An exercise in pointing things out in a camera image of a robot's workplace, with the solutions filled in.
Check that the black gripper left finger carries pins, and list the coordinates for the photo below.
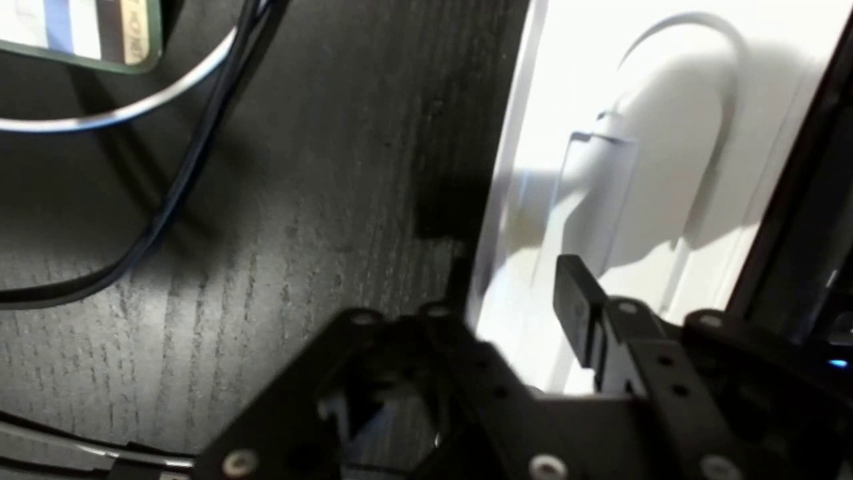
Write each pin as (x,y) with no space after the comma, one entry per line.
(415,399)

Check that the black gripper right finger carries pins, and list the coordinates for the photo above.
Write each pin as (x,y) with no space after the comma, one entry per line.
(700,402)

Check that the long white box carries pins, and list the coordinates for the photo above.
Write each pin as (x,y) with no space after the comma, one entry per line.
(644,138)

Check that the striped booklet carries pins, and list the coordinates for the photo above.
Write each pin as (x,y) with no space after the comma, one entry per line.
(111,35)

